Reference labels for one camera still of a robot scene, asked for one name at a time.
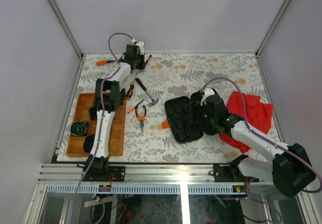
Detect red cloth bag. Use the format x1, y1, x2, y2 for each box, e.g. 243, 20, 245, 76
219, 91, 274, 154

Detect orange utility knife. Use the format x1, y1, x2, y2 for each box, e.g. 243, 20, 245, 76
127, 99, 144, 114

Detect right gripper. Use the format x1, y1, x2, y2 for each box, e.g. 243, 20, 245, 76
184, 101, 217, 125

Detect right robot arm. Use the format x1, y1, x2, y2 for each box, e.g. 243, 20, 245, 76
199, 88, 317, 198

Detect black plastic tool case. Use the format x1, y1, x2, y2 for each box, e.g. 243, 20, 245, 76
162, 88, 232, 143

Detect large orange screwdriver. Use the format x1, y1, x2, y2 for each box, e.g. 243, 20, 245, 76
96, 60, 117, 66

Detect dark patterned rolled cloth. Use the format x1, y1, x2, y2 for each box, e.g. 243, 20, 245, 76
120, 88, 127, 105

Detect black orange handle screwdriver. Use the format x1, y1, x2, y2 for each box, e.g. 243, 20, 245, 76
126, 74, 137, 100

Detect yellow black rolled strap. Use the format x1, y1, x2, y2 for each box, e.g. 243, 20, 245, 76
70, 121, 89, 137

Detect aluminium front rail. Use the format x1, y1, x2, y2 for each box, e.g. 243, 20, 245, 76
37, 162, 309, 194

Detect wooden compartment tray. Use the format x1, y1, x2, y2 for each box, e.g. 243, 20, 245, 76
66, 93, 126, 158

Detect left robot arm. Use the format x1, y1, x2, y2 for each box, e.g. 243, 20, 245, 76
83, 40, 145, 181

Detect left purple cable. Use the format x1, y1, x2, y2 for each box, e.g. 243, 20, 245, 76
71, 32, 136, 224

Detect claw hammer black handle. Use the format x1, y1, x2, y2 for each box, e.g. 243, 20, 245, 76
135, 78, 159, 107

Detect orange long-nose pliers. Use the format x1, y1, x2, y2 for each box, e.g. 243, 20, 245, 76
135, 105, 146, 133

